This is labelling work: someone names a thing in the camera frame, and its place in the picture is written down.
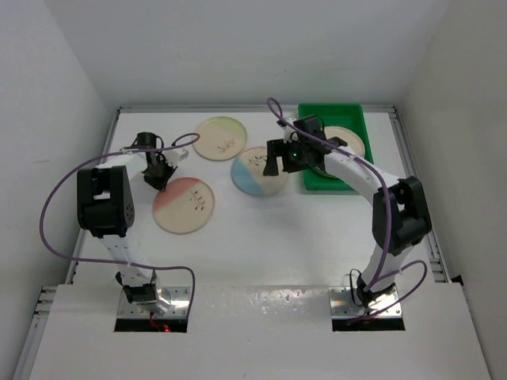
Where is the green plastic bin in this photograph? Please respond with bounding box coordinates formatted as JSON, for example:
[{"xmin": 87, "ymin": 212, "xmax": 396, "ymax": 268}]
[{"xmin": 298, "ymin": 103, "xmax": 374, "ymax": 194}]

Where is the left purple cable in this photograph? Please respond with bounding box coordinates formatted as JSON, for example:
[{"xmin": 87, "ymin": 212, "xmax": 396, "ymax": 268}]
[{"xmin": 39, "ymin": 132, "xmax": 201, "ymax": 316}]

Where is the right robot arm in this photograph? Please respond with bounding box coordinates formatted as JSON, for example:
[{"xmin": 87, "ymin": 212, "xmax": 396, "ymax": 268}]
[{"xmin": 263, "ymin": 116, "xmax": 432, "ymax": 308}]

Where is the pink cream plate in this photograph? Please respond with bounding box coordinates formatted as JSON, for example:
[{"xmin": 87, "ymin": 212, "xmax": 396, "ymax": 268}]
[{"xmin": 152, "ymin": 177, "xmax": 215, "ymax": 234}]

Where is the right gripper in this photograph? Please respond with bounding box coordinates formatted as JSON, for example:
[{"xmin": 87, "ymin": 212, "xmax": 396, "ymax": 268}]
[{"xmin": 265, "ymin": 137, "xmax": 309, "ymax": 176}]

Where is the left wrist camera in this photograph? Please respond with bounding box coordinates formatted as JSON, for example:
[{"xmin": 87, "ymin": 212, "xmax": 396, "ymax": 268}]
[{"xmin": 168, "ymin": 147, "xmax": 189, "ymax": 162}]

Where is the blue cream plate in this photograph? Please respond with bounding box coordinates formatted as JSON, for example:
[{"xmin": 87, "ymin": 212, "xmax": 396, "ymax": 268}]
[
  {"xmin": 324, "ymin": 125, "xmax": 366, "ymax": 158},
  {"xmin": 231, "ymin": 146, "xmax": 288, "ymax": 196}
]

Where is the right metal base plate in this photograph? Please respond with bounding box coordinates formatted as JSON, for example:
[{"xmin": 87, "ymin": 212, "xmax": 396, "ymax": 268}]
[{"xmin": 328, "ymin": 286, "xmax": 402, "ymax": 320}]

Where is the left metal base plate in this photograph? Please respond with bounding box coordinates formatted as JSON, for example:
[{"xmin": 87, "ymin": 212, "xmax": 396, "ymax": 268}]
[{"xmin": 116, "ymin": 287, "xmax": 191, "ymax": 319}]

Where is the metal base plate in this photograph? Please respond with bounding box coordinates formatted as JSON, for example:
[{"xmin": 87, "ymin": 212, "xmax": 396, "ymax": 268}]
[
  {"xmin": 328, "ymin": 286, "xmax": 402, "ymax": 320},
  {"xmin": 116, "ymin": 287, "xmax": 191, "ymax": 319}
]

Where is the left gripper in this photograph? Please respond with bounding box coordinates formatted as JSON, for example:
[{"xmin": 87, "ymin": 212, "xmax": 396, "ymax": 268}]
[{"xmin": 143, "ymin": 158, "xmax": 179, "ymax": 194}]

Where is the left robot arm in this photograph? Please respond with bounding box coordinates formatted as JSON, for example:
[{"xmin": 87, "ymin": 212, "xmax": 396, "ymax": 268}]
[{"xmin": 77, "ymin": 132, "xmax": 189, "ymax": 315}]

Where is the green cream plate rear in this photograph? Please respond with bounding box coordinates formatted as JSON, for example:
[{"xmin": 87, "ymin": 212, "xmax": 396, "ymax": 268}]
[{"xmin": 193, "ymin": 116, "xmax": 247, "ymax": 162}]

